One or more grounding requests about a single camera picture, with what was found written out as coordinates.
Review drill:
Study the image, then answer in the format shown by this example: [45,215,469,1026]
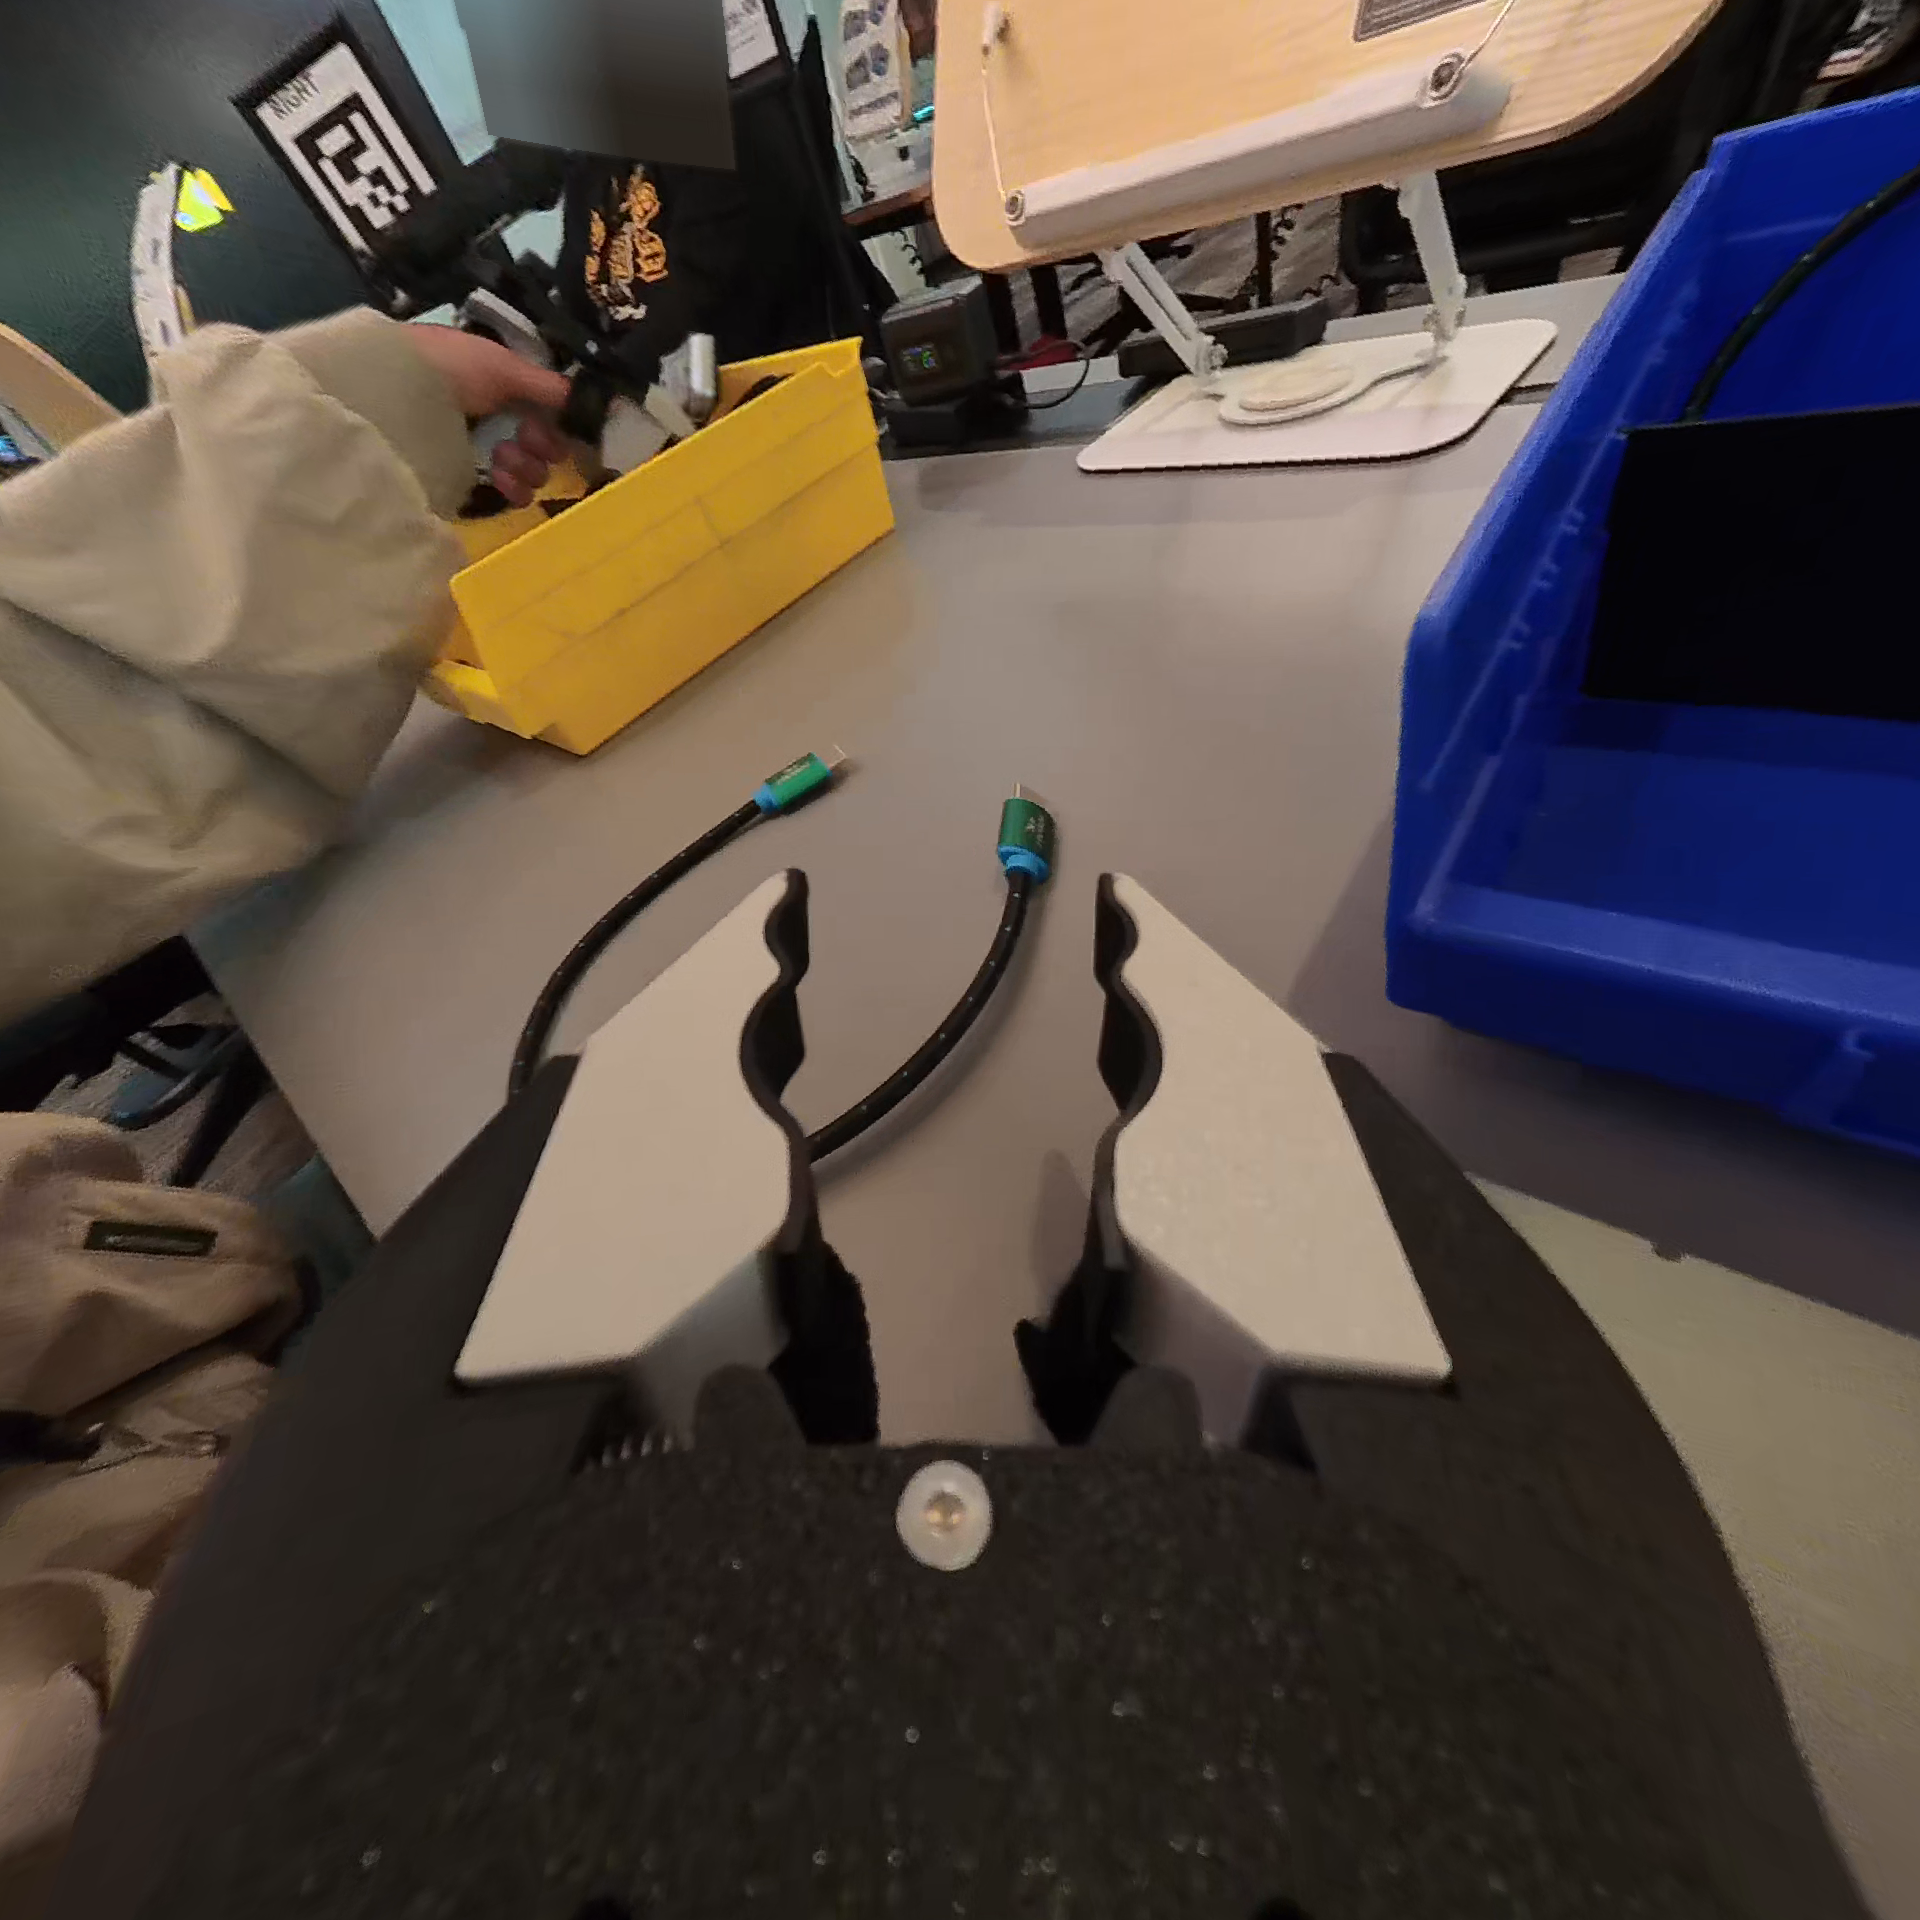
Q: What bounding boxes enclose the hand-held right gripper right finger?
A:
[1089,873,1454,1450]

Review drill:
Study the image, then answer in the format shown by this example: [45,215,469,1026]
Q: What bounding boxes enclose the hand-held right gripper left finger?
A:
[456,866,826,1443]

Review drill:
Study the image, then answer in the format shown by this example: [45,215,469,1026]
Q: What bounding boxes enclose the yellow plastic bin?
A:
[422,337,899,757]

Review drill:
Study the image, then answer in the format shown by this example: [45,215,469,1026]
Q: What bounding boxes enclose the braided hdmi cable green plugs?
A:
[507,746,1059,1163]

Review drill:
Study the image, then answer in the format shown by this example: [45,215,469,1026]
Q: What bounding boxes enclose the person's left forearm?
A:
[0,317,473,1023]

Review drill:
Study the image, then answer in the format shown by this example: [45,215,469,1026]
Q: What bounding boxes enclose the person's left hand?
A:
[405,322,579,513]

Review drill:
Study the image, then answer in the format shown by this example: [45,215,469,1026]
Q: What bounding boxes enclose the black power station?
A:
[879,286,1038,453]

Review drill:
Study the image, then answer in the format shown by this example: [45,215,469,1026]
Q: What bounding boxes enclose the blue plastic bin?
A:
[1387,89,1920,1158]

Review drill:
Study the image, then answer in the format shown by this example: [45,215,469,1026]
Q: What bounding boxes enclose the black power adapter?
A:
[1119,294,1337,384]

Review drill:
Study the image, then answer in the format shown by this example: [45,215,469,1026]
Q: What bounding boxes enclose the person's beige jacket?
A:
[0,1111,325,1920]

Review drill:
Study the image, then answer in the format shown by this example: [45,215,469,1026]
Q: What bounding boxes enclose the white laptop stand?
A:
[930,0,1729,473]

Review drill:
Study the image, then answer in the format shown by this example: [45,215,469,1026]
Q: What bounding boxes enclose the black flat panel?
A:
[1582,405,1920,752]

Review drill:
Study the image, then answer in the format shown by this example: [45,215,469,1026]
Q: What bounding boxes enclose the thin black cable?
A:
[1681,165,1920,430]

